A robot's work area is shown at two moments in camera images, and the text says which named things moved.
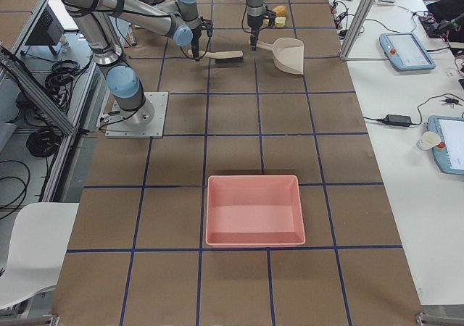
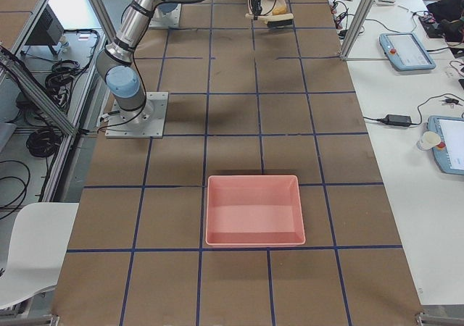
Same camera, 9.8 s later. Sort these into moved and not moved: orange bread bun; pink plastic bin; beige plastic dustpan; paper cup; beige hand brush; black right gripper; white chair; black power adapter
Moved: beige hand brush; beige plastic dustpan; black right gripper
Not moved: orange bread bun; pink plastic bin; paper cup; white chair; black power adapter
